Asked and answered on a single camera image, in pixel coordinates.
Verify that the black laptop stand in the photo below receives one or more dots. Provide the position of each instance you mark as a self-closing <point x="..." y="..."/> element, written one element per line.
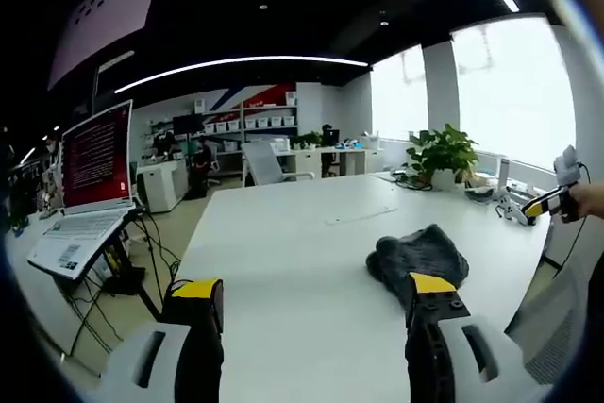
<point x="120" y="261"/>

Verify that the small green plant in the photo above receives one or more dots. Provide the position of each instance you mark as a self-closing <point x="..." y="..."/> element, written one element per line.
<point x="307" y="140"/>

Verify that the person's right hand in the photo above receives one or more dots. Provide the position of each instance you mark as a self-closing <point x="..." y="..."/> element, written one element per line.
<point x="585" y="201"/>

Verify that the white office chair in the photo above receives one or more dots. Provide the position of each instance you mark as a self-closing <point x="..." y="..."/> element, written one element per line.
<point x="271" y="162"/>

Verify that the black monitor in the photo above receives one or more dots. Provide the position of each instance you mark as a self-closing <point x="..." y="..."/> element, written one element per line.
<point x="187" y="123"/>

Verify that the white desk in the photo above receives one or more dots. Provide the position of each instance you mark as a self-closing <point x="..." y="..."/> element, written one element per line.
<point x="330" y="160"/>

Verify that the white mesh chair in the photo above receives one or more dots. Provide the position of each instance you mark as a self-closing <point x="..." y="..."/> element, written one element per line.
<point x="547" y="308"/>

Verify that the dark grey towel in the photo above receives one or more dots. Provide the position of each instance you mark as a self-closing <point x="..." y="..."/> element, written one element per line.
<point x="420" y="254"/>

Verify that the white cabinet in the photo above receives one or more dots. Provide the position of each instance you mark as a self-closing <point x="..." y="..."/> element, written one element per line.
<point x="162" y="183"/>

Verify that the green potted plant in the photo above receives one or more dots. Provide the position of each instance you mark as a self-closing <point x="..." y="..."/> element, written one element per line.
<point x="441" y="153"/>

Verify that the white laptop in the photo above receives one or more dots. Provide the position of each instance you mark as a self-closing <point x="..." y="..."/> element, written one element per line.
<point x="89" y="195"/>

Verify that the white shelf with storage boxes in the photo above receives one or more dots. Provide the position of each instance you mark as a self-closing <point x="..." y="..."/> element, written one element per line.
<point x="257" y="122"/>

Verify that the white game controller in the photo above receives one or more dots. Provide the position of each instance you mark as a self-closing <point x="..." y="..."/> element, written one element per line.
<point x="512" y="209"/>

